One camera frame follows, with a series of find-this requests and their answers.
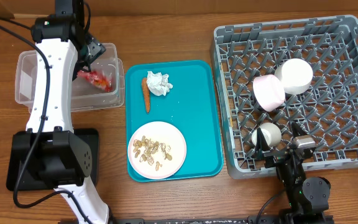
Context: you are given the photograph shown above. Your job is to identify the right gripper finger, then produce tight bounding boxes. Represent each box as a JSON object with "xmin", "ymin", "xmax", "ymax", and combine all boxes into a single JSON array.
[
  {"xmin": 291, "ymin": 122, "xmax": 306, "ymax": 137},
  {"xmin": 255, "ymin": 128, "xmax": 270, "ymax": 160}
]

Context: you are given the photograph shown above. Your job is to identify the white cup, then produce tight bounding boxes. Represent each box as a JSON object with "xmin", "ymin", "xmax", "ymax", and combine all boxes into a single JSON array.
[{"xmin": 259, "ymin": 123, "xmax": 282, "ymax": 147}]

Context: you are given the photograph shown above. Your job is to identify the red snack wrapper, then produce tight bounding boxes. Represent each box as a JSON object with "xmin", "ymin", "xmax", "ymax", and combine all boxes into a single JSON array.
[{"xmin": 77, "ymin": 70, "xmax": 112, "ymax": 92}]

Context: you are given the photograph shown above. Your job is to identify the small pink plate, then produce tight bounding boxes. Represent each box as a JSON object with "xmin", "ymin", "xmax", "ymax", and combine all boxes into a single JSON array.
[{"xmin": 253, "ymin": 75, "xmax": 285, "ymax": 112}]

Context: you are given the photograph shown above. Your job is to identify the white bowl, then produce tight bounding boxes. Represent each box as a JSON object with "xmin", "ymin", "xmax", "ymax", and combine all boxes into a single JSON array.
[{"xmin": 274, "ymin": 58, "xmax": 313, "ymax": 95}]

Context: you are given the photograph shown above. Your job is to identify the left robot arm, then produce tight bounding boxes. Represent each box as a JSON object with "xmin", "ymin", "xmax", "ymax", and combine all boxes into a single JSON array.
[{"xmin": 12, "ymin": 1, "xmax": 111, "ymax": 223}]

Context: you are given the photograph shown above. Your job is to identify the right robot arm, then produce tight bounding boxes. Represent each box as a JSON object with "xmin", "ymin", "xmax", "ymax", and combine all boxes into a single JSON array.
[{"xmin": 248, "ymin": 123, "xmax": 334, "ymax": 223}]

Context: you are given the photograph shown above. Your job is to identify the grey dishwasher rack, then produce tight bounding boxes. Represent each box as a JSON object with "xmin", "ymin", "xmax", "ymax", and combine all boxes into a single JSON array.
[{"xmin": 211, "ymin": 15, "xmax": 358, "ymax": 179}]

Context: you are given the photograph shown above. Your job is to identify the clear plastic bin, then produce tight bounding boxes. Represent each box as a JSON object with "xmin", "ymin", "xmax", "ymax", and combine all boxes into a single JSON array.
[{"xmin": 15, "ymin": 43, "xmax": 125, "ymax": 112}]

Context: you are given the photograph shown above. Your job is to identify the orange carrot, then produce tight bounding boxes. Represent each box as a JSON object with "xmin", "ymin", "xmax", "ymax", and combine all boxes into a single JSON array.
[{"xmin": 141, "ymin": 78, "xmax": 150, "ymax": 114}]

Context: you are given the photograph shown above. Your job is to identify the crumpled white tissue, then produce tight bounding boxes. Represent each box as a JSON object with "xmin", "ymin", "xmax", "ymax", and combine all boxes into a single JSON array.
[{"xmin": 146, "ymin": 71, "xmax": 173, "ymax": 96}]

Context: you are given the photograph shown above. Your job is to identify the teal plastic serving tray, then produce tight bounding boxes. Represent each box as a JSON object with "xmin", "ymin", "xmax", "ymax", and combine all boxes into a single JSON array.
[{"xmin": 125, "ymin": 60, "xmax": 223, "ymax": 180}]

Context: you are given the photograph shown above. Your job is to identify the black plastic tray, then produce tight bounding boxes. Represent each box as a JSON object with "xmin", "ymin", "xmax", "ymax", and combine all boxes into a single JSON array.
[{"xmin": 6, "ymin": 128, "xmax": 100, "ymax": 192}]

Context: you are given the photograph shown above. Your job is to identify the large white plate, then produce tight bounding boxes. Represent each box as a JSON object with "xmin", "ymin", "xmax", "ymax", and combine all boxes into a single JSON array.
[{"xmin": 127, "ymin": 121, "xmax": 187, "ymax": 180}]

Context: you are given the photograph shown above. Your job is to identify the peanut shell scraps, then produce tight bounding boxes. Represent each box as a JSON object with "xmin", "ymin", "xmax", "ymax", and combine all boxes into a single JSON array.
[{"xmin": 132, "ymin": 136, "xmax": 172, "ymax": 171}]

